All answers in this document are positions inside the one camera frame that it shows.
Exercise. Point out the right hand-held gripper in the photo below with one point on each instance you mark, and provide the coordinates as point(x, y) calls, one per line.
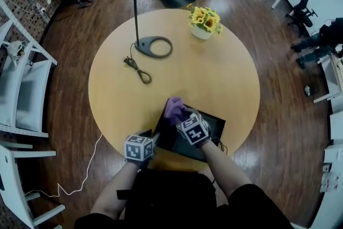
point(194, 132)

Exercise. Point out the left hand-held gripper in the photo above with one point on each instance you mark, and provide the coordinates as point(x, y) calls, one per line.
point(135, 150)

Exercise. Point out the black tablet screen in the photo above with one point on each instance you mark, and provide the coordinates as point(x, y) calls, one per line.
point(185, 148)

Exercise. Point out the purple cloth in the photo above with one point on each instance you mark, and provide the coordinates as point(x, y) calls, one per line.
point(174, 108)

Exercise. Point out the person's right forearm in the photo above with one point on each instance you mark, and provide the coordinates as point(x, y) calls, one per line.
point(225, 169)

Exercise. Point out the person's left forearm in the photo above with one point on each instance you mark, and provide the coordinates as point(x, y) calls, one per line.
point(115, 190)

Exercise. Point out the person's black shirt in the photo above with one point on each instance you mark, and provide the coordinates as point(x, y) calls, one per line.
point(254, 209)

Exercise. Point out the sunflowers in white pot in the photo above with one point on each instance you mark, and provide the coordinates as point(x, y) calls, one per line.
point(199, 33)

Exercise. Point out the small white floor object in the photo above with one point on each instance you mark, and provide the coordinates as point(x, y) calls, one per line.
point(308, 90)

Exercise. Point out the white metal shelf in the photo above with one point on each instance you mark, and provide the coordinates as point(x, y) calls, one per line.
point(26, 88)
point(10, 190)

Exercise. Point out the white counter cabinet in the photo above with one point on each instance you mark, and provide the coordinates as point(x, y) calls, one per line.
point(335, 128)

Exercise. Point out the wooden desk with white legs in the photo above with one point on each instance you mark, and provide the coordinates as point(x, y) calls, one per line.
point(328, 83)

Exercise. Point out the pink printed packet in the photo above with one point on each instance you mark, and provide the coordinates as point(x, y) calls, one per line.
point(329, 182)

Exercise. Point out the white skull ornament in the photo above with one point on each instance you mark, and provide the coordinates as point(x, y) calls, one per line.
point(16, 49)

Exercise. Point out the black office chair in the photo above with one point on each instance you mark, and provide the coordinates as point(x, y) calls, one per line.
point(302, 8)

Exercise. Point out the small camera device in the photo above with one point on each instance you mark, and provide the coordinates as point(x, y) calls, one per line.
point(327, 167)

